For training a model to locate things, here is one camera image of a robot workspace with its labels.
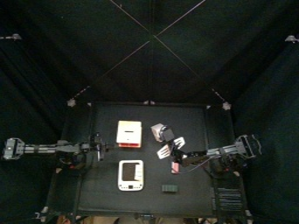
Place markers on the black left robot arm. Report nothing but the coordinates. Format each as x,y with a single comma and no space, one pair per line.
39,149

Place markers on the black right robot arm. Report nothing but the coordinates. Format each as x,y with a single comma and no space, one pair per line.
230,150

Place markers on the white orange toy box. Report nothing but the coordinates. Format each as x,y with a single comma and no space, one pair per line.
128,132

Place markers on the small dark green block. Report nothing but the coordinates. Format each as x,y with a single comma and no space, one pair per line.
170,188

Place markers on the white toy tablet phone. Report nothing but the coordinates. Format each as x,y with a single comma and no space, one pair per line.
131,175

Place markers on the white printed label sheet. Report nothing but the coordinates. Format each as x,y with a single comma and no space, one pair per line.
230,201

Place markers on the grey frame corner bracket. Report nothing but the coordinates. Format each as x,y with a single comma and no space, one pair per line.
71,102
148,102
14,37
291,38
226,105

